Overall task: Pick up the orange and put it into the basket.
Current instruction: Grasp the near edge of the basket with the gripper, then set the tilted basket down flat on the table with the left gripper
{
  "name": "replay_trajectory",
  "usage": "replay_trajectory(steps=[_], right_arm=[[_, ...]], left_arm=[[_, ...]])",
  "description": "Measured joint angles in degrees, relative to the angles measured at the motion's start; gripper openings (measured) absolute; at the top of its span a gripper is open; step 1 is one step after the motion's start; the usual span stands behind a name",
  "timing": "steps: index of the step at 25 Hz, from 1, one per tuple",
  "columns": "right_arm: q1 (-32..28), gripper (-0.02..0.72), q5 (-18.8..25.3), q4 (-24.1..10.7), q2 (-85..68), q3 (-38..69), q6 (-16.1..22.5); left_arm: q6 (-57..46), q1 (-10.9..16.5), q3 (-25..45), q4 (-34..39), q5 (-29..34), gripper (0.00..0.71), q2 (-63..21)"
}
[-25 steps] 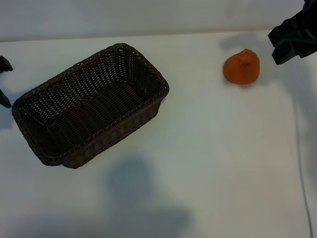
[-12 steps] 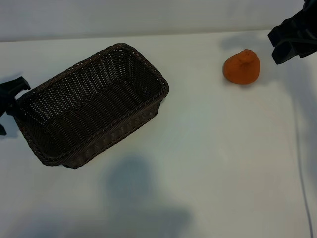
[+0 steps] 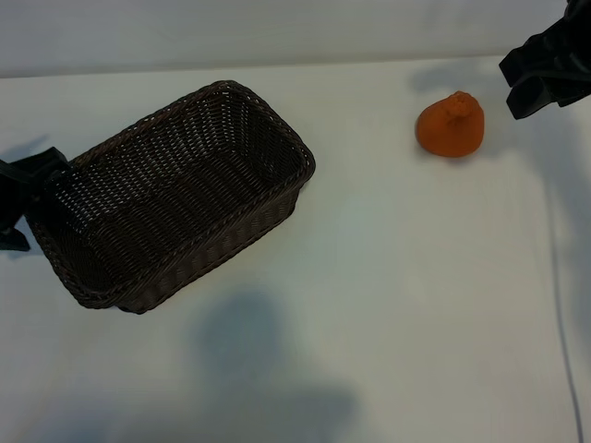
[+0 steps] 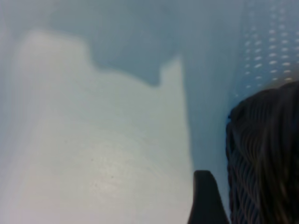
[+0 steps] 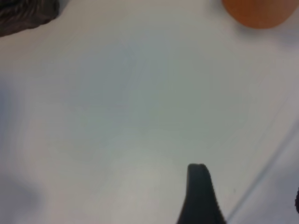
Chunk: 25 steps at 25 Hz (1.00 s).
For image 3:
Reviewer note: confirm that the dark brown woven wicker basket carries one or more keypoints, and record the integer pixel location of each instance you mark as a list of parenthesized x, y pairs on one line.
[(175, 184)]

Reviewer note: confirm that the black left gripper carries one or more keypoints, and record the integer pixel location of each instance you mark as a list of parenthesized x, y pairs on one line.
[(18, 194)]

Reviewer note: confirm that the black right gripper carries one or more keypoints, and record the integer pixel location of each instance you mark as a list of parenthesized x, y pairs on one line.
[(572, 55)]

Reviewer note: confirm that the orange fruit with stem knob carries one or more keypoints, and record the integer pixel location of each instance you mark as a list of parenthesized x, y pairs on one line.
[(450, 134)]

